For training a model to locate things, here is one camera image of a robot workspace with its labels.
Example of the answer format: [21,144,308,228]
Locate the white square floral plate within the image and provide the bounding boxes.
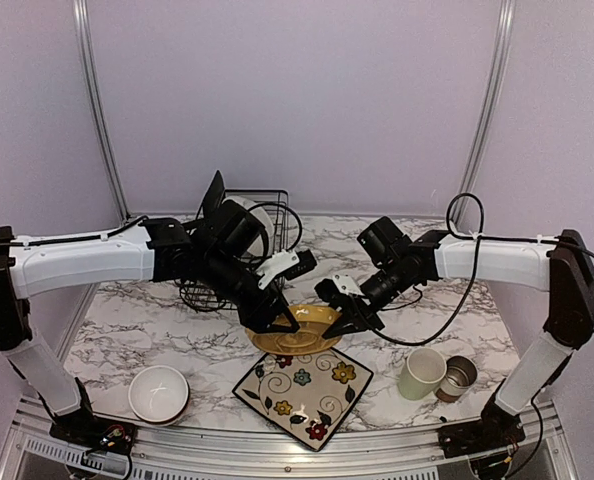
[232,348,374,452]

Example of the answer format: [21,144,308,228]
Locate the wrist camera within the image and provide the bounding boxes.
[255,250,317,290]
[315,274,363,303]

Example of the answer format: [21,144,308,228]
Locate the yellow polka dot plate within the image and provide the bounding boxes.
[246,304,341,355]

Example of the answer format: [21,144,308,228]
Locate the round brown rim floral plate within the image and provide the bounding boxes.
[219,196,273,259]

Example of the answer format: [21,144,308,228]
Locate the brown grey metal-lined cup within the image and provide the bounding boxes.
[434,355,478,403]

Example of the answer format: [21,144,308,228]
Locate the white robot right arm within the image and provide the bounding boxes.
[315,227,594,448]

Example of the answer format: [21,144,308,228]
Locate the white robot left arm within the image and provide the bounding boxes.
[0,218,300,445]

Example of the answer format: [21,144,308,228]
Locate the light green mug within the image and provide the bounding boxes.
[397,347,447,401]

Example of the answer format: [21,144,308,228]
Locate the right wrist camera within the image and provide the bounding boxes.
[315,274,363,303]

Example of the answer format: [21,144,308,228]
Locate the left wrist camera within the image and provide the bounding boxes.
[255,250,317,290]

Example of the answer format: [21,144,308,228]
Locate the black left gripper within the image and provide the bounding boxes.
[200,247,302,333]

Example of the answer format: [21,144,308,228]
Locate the aluminium frame rail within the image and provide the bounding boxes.
[0,397,577,479]

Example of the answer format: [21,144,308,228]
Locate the black wire dish rack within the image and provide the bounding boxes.
[174,189,291,313]

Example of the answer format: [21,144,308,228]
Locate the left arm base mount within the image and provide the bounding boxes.
[47,379,137,455]

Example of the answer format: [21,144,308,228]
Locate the black square floral plate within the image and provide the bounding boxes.
[196,170,225,219]

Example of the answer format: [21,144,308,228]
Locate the white ceramic bowl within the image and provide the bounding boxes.
[128,365,190,425]

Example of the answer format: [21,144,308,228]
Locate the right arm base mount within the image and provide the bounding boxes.
[437,398,526,458]

